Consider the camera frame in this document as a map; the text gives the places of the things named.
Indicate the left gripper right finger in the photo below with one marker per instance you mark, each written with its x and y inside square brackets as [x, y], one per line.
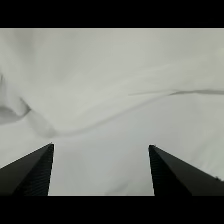
[176, 176]

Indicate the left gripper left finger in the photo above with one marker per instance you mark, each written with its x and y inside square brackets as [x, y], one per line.
[31, 174]

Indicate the white garment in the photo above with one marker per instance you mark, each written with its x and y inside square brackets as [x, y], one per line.
[110, 83]

